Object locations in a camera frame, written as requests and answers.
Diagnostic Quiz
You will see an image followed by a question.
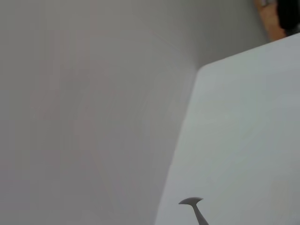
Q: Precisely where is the tan wooden background object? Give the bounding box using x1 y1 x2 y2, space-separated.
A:
255 0 288 42

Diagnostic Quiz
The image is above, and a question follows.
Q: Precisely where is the black background object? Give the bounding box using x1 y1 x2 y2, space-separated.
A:
276 0 300 37

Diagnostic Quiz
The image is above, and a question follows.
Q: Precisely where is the pink handled metal spoon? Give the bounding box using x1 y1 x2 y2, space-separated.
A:
178 196 210 225

